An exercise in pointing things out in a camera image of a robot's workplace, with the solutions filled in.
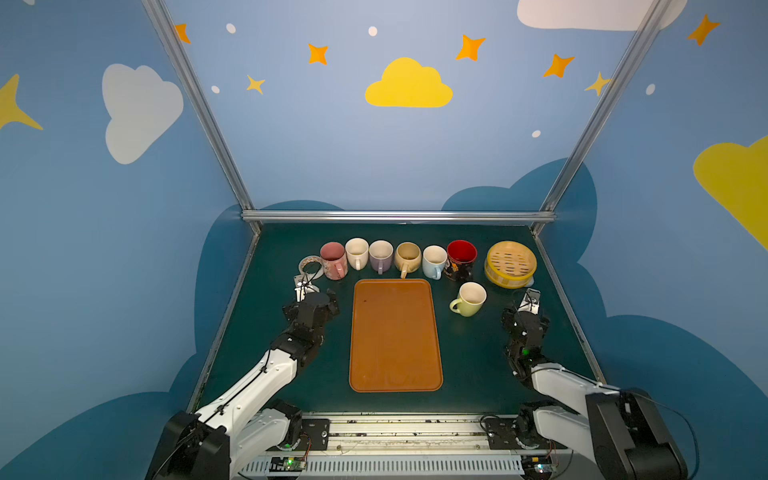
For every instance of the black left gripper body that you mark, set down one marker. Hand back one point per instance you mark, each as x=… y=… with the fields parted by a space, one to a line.
x=321 y=302

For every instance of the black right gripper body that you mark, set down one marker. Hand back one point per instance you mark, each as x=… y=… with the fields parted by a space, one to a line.
x=523 y=318

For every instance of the pink ghost pattern mug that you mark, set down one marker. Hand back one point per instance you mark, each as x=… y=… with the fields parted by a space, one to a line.
x=334 y=260

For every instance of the yellow-green ceramic mug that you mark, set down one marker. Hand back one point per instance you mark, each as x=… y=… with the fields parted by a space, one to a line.
x=470 y=299

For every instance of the white ceramic mug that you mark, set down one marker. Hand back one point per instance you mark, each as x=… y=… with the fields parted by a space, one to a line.
x=357 y=253

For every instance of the purple ceramic mug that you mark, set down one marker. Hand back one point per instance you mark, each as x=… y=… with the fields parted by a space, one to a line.
x=381 y=256

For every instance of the black patterned mug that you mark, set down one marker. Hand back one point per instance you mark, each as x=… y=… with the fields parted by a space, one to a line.
x=461 y=257

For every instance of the beige ceramic teapot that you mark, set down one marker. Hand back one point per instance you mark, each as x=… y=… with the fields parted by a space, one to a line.
x=408 y=258

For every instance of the light blue ceramic mug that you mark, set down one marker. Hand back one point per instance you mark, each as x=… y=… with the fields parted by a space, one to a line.
x=434 y=259

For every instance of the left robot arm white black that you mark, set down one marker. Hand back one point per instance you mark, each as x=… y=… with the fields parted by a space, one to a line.
x=218 y=440

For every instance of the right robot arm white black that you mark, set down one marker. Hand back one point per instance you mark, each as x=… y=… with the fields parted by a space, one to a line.
x=620 y=430

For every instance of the large patterned tape roll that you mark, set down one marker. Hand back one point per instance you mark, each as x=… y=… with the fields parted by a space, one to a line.
x=311 y=268

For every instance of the yellow bamboo steamer basket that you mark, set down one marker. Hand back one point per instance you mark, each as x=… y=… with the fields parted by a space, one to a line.
x=510 y=265

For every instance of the orange rectangular tray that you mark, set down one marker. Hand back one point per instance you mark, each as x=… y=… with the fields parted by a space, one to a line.
x=394 y=337

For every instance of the right controller circuit board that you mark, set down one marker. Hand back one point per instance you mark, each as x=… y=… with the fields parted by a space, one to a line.
x=536 y=468

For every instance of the controller circuit board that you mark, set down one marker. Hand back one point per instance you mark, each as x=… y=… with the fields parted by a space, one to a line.
x=287 y=465
x=536 y=468

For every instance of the left controller circuit board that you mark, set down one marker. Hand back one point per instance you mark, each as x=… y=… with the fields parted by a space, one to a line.
x=287 y=465

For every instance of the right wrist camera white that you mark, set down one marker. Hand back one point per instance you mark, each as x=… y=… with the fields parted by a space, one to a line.
x=530 y=301

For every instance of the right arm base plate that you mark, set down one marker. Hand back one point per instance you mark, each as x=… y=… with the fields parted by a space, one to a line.
x=504 y=433

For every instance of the aluminium frame right post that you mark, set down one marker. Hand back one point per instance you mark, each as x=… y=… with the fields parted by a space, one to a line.
x=638 y=47

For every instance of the aluminium frame post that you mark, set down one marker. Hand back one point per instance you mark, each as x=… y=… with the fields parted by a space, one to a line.
x=638 y=47
x=161 y=20

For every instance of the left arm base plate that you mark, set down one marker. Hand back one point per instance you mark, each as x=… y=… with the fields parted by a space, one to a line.
x=311 y=433

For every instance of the aluminium front rail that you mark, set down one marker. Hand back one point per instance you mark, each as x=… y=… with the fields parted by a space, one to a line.
x=427 y=435

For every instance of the aluminium frame left post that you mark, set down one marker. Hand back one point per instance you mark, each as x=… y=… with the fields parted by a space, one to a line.
x=161 y=20

